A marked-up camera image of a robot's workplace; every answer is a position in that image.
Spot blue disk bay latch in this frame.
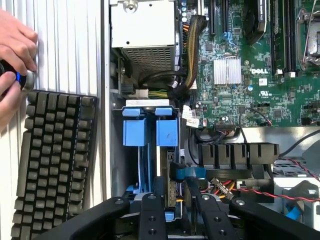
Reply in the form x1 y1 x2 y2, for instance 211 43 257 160
154 107 179 148

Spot person's bare hand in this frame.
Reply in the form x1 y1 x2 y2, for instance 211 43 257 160
0 8 39 131

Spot black fan shroud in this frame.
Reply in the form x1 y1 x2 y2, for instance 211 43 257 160
198 142 280 204

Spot blue drive cage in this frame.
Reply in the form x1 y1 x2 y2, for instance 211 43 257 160
111 99 183 226

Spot blue hard drive caddies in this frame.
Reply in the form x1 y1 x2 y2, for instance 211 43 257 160
122 107 151 148

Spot black computer keyboard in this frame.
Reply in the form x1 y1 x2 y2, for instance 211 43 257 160
9 89 100 240

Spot green motherboard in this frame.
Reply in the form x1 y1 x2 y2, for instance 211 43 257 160
179 0 320 129

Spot silver chipset heat sink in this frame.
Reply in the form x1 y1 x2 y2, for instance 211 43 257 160
213 56 243 86

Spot open black PC case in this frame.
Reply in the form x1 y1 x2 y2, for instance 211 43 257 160
99 0 320 240

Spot RAM slot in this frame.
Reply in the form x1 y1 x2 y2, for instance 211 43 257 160
270 0 286 76
285 0 297 78

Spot silver power supply unit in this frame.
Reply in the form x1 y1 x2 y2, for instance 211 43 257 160
109 0 176 73

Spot black expansion slot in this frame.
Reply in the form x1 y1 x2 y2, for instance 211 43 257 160
209 0 218 36
220 0 229 34

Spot CPU socket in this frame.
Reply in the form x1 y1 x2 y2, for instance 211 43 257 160
295 6 320 73

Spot disk power wire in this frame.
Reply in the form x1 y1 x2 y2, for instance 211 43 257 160
209 177 242 200

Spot red black twisted wire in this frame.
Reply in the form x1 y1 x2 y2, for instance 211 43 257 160
237 156 320 205

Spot thin black wire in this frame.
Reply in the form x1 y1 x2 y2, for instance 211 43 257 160
238 106 274 144

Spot white wire label tag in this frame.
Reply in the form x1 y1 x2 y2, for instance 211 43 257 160
181 104 201 129

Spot black power supply cable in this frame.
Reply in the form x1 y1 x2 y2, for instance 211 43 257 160
137 70 187 88

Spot sleeved power cable bundle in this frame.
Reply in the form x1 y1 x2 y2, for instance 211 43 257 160
183 14 209 92

